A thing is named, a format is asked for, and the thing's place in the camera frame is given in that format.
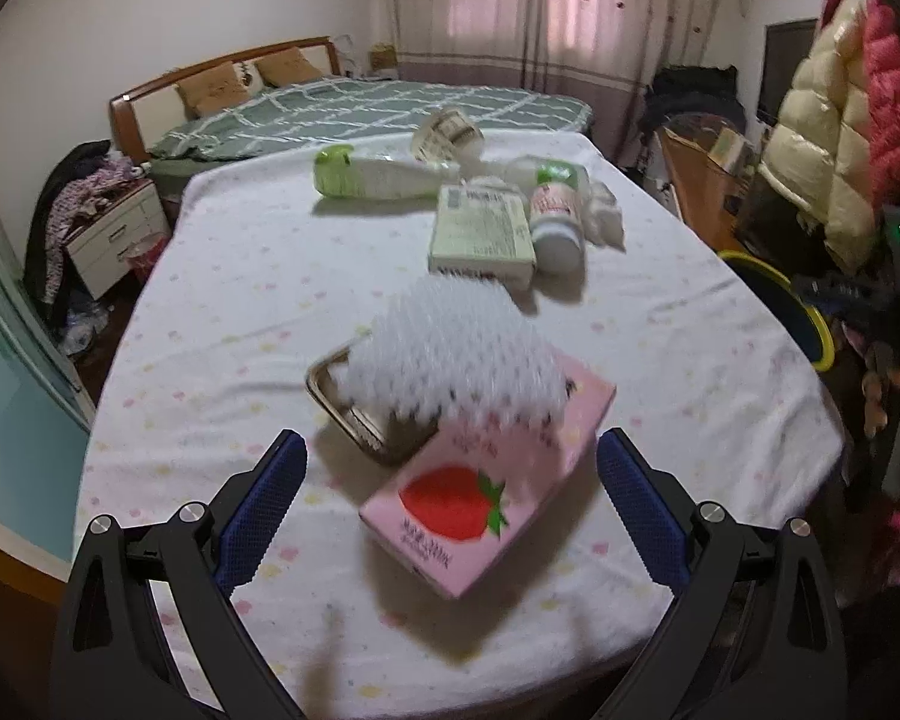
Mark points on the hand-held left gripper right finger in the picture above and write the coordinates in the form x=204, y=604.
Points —
x=637, y=510

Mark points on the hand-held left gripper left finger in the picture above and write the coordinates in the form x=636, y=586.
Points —
x=262, y=510

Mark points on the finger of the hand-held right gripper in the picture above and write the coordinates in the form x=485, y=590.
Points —
x=840, y=298

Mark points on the yellow rimmed blue trash bin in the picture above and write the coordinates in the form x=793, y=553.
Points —
x=806, y=330

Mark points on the pink strawberry print box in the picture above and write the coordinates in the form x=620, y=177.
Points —
x=450, y=510

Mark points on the white foam fruit net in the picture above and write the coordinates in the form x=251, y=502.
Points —
x=457, y=345

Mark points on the white tissue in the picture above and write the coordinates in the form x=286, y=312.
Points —
x=604, y=214

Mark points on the white pill bottle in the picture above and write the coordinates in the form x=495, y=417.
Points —
x=556, y=219

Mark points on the white printed cardboard box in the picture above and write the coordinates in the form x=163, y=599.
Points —
x=480, y=229

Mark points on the person's right hand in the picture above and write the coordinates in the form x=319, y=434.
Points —
x=879, y=397

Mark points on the gold metal tray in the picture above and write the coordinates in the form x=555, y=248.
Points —
x=337, y=399

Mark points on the cream puffer jacket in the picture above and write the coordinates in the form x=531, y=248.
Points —
x=817, y=127

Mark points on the wooden dresser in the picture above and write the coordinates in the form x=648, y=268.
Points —
x=701, y=187

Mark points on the white dotted tablecloth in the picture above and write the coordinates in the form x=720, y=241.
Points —
x=232, y=300

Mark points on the black television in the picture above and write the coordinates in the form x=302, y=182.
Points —
x=784, y=67

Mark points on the pile of dark clothes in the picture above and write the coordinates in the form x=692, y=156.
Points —
x=690, y=90

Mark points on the teal glass door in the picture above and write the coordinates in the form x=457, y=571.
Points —
x=15, y=405

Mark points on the red plastic bag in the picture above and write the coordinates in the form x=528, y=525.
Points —
x=148, y=256

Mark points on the clear bottle with green label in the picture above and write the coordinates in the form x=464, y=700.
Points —
x=555, y=169

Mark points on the white nightstand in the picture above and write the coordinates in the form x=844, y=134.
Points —
x=112, y=232

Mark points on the white bottle with green cap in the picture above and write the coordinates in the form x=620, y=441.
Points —
x=382, y=178

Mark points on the pink and white curtains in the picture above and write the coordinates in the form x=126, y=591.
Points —
x=570, y=15

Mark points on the paper cup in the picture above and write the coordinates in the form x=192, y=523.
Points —
x=446, y=131

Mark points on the wooden headboard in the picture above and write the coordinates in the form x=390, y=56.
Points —
x=150, y=101

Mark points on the brown pillow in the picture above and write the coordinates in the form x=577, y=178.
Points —
x=214, y=88
x=289, y=66

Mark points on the bed with green plaid duvet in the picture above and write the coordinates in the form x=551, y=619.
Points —
x=390, y=101

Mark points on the small tan box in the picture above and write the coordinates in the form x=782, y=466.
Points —
x=382, y=58

